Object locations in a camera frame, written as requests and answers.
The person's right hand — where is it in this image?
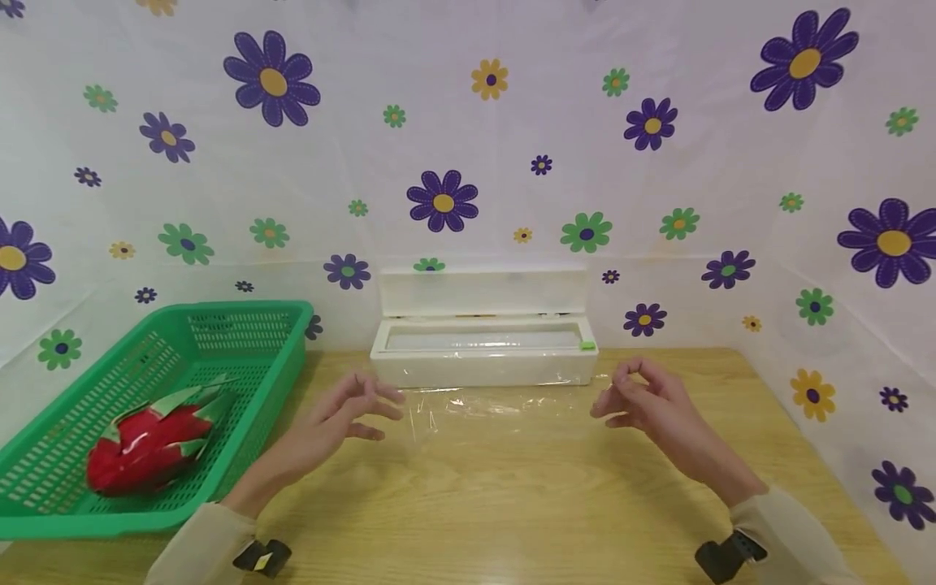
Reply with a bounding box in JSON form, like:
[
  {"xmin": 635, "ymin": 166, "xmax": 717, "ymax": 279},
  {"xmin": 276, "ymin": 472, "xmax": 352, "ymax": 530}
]
[{"xmin": 589, "ymin": 357, "xmax": 748, "ymax": 498}]

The person's left hand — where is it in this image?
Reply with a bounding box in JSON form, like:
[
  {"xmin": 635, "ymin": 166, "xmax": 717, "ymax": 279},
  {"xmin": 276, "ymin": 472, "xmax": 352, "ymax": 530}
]
[{"xmin": 249, "ymin": 372, "xmax": 408, "ymax": 496}]

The person's left forearm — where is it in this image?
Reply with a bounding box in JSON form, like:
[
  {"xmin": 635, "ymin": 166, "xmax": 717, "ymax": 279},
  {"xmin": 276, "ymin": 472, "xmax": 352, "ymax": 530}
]
[{"xmin": 143, "ymin": 473, "xmax": 273, "ymax": 585}]

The person's right forearm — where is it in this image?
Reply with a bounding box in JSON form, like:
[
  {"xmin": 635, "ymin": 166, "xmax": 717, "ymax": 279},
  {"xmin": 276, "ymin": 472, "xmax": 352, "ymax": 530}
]
[{"xmin": 724, "ymin": 478, "xmax": 863, "ymax": 585}]

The white cling film dispenser box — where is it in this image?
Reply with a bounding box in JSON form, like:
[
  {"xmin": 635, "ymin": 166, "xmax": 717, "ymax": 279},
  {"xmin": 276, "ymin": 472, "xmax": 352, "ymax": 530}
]
[{"xmin": 369, "ymin": 268, "xmax": 600, "ymax": 390}]

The clear cling film sheet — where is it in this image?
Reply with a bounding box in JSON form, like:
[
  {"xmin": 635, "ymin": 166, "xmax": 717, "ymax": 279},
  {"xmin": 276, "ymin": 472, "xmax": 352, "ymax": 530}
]
[{"xmin": 398, "ymin": 372, "xmax": 624, "ymax": 444}]

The green plastic mesh basket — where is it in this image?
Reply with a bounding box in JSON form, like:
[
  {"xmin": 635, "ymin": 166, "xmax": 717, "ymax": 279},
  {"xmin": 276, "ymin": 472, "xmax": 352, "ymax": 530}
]
[{"xmin": 0, "ymin": 300, "xmax": 315, "ymax": 542}]

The black wrist band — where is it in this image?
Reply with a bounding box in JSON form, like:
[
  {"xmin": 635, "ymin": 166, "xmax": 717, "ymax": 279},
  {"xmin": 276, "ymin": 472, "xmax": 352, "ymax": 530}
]
[
  {"xmin": 232, "ymin": 538, "xmax": 293, "ymax": 580},
  {"xmin": 694, "ymin": 528, "xmax": 769, "ymax": 585}
]

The red dragon fruit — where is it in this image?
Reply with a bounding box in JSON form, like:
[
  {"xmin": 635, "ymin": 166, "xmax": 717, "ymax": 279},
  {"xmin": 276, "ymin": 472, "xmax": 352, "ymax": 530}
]
[{"xmin": 84, "ymin": 373, "xmax": 243, "ymax": 499}]

